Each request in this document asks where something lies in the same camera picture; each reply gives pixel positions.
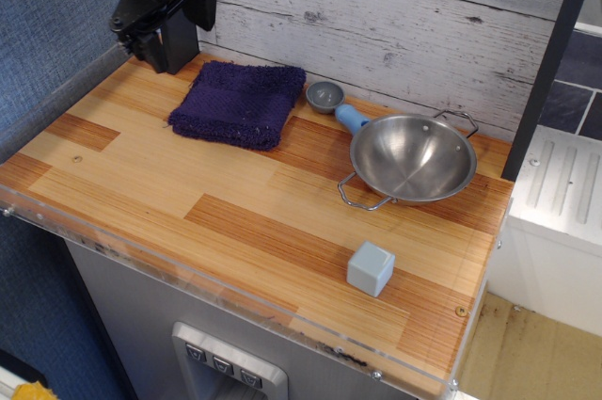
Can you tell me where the stainless steel two-handled bowl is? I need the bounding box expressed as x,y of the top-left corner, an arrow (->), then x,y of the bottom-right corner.
335,104 -> 479,211

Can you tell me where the yellow object at corner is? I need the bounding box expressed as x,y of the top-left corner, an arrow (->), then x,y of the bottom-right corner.
10,382 -> 58,400

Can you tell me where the light grey cube block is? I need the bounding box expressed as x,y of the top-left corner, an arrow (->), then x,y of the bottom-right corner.
346,241 -> 395,297

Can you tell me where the clear acrylic table edge guard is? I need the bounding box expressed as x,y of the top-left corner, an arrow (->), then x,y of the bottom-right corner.
1,188 -> 457,399

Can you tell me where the dark grey right post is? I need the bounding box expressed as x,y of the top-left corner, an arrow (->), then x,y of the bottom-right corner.
501,0 -> 584,182

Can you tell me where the purple towel napkin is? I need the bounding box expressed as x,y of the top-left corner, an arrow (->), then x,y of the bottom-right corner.
167,61 -> 307,151

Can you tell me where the grey blue measuring scoop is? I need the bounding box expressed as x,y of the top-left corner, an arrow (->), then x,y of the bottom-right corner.
306,81 -> 370,135

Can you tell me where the silver dispenser panel with buttons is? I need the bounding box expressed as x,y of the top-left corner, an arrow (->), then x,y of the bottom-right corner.
172,322 -> 289,399

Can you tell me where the white toy sink unit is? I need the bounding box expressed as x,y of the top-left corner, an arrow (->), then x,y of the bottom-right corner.
488,126 -> 601,335

